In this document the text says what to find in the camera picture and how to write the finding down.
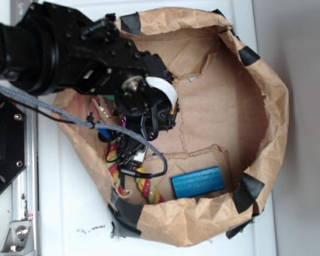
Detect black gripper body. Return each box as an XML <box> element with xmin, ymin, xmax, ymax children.
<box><xmin>17</xmin><ymin>3</ymin><xmax>176</xmax><ymax>117</ymax></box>

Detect blue rectangular block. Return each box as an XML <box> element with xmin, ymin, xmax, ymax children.
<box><xmin>172</xmin><ymin>166</ymin><xmax>225</xmax><ymax>199</ymax></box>

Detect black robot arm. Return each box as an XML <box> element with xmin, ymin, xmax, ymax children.
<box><xmin>0</xmin><ymin>2</ymin><xmax>178</xmax><ymax>118</ymax></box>

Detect brown paper bag bin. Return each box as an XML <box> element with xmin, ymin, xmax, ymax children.
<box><xmin>60</xmin><ymin>7</ymin><xmax>289</xmax><ymax>246</ymax></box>

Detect aluminium extrusion rail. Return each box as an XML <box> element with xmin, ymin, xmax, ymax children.
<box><xmin>12</xmin><ymin>106</ymin><xmax>38</xmax><ymax>221</ymax></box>

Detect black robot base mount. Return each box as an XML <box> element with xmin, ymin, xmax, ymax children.
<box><xmin>0</xmin><ymin>94</ymin><xmax>26</xmax><ymax>195</ymax></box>

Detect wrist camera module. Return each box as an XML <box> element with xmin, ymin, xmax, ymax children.
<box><xmin>140</xmin><ymin>76</ymin><xmax>178</xmax><ymax>141</ymax></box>

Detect multicolour twisted rope toy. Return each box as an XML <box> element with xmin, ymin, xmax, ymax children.
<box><xmin>103</xmin><ymin>137</ymin><xmax>165</xmax><ymax>204</ymax></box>

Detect grey braided cable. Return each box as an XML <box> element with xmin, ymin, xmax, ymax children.
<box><xmin>0</xmin><ymin>79</ymin><xmax>168</xmax><ymax>179</ymax></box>

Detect silver corner bracket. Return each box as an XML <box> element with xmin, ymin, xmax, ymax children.
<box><xmin>0</xmin><ymin>220</ymin><xmax>34</xmax><ymax>255</ymax></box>

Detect silver keys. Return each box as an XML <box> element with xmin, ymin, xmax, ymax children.
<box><xmin>87</xmin><ymin>95</ymin><xmax>118</xmax><ymax>123</ymax></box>

